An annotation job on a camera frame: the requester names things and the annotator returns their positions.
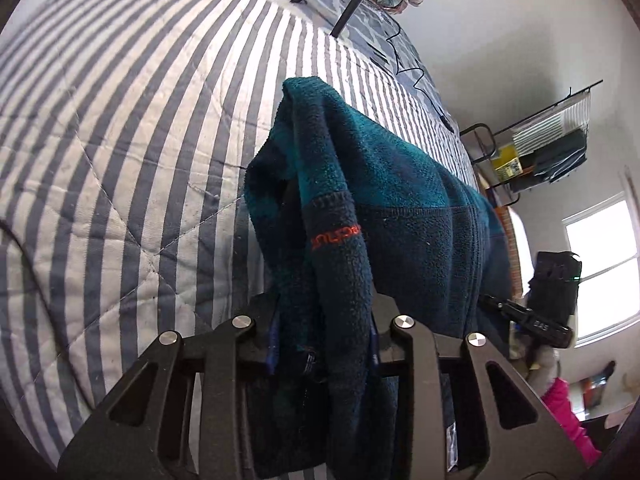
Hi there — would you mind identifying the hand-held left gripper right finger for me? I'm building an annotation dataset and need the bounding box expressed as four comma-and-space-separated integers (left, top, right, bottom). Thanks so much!
369, 294, 587, 480

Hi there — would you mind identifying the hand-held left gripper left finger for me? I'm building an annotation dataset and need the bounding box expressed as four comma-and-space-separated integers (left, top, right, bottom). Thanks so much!
57, 292, 282, 480

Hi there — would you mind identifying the teal plaid fleece jacket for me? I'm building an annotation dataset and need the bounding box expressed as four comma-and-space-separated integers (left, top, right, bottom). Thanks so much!
244, 76, 516, 480

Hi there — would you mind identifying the black metal clothes rack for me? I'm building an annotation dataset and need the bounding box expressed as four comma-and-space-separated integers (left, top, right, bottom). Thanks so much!
459, 79, 604, 207

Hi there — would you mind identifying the person's right hand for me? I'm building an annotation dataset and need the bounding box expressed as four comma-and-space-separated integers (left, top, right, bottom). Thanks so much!
517, 332, 561, 386

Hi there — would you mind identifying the white and orange pillow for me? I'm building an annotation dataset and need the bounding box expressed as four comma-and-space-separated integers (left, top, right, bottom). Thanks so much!
494, 204, 533, 297

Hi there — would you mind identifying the window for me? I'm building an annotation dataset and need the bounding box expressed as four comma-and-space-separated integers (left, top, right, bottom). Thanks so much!
561, 191, 640, 347

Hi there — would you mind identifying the dark teal hanging cloth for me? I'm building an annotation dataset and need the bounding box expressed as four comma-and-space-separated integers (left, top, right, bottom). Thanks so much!
531, 129, 589, 184

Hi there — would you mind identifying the yellow box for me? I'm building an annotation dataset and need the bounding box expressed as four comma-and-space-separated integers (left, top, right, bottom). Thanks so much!
491, 144, 524, 179

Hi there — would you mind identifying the white striped hanging cloth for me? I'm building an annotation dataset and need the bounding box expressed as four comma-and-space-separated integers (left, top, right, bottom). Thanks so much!
511, 109, 567, 150

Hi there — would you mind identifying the blue striped quilted bed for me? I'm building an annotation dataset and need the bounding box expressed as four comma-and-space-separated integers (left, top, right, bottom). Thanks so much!
0, 0, 483, 466

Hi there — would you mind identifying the thin black cable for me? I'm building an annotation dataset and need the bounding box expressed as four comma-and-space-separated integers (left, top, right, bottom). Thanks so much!
372, 0, 457, 135

